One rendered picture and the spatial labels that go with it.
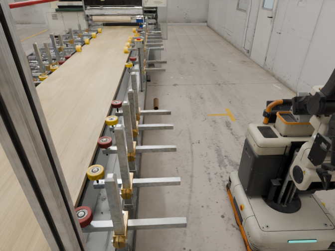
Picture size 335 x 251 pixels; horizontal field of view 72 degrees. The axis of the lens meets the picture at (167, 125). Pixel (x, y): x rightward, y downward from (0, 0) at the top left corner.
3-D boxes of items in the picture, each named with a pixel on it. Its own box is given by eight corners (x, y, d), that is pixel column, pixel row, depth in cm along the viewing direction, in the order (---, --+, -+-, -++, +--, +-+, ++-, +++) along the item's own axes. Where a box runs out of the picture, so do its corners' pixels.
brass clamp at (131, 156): (137, 147, 142) (136, 141, 140) (136, 162, 131) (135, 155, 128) (127, 148, 142) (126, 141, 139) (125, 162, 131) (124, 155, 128)
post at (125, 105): (136, 170, 143) (129, 100, 117) (135, 174, 140) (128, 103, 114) (130, 171, 142) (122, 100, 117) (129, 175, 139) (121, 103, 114)
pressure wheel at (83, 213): (94, 239, 92) (89, 221, 86) (74, 241, 92) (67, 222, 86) (97, 221, 99) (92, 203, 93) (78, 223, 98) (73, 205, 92)
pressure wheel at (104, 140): (101, 160, 133) (98, 144, 127) (99, 152, 140) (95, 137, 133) (115, 157, 136) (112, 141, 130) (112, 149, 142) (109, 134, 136)
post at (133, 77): (140, 129, 186) (135, 71, 161) (140, 131, 183) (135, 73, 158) (135, 129, 186) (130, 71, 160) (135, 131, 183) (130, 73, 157)
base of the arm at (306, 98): (316, 96, 110) (291, 96, 109) (328, 92, 102) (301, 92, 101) (317, 114, 109) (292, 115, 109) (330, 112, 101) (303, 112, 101)
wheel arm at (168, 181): (179, 182, 120) (180, 176, 118) (180, 187, 117) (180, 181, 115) (95, 185, 118) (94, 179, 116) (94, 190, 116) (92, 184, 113)
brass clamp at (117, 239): (130, 218, 100) (129, 210, 97) (127, 248, 89) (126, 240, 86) (116, 218, 100) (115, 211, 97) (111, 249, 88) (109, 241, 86)
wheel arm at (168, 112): (170, 113, 184) (170, 109, 182) (171, 115, 181) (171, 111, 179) (116, 115, 182) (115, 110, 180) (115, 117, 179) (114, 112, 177)
